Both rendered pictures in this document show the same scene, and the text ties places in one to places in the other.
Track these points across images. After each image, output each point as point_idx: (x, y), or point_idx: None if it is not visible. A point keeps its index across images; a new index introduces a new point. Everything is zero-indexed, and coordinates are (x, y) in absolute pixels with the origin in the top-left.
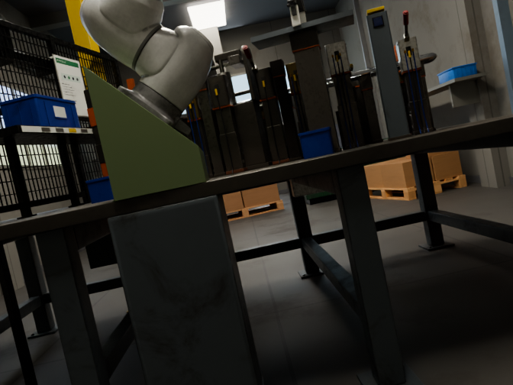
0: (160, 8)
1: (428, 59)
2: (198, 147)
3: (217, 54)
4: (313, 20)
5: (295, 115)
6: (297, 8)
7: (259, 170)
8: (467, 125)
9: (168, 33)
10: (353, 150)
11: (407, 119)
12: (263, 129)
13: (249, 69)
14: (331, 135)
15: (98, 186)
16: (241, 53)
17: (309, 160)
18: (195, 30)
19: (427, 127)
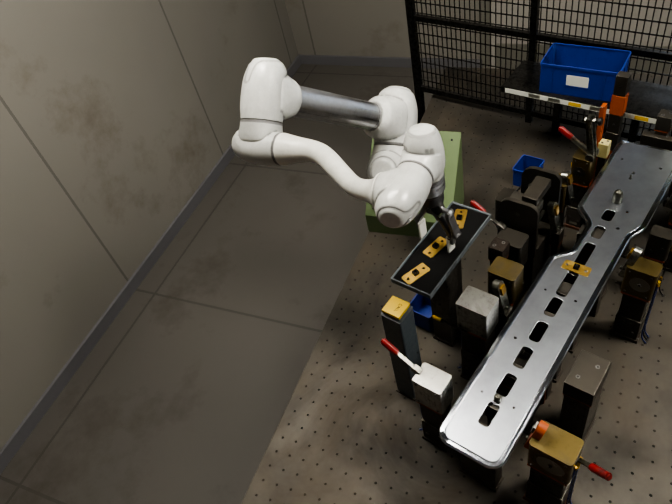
0: (371, 135)
1: (483, 457)
2: (366, 215)
3: (535, 178)
4: (414, 248)
5: (549, 308)
6: (418, 226)
7: (357, 256)
8: (324, 394)
9: (372, 152)
10: (334, 304)
11: (396, 382)
12: (524, 274)
13: (501, 220)
14: (425, 320)
15: (518, 167)
16: (531, 202)
17: (345, 281)
18: (371, 165)
19: (422, 428)
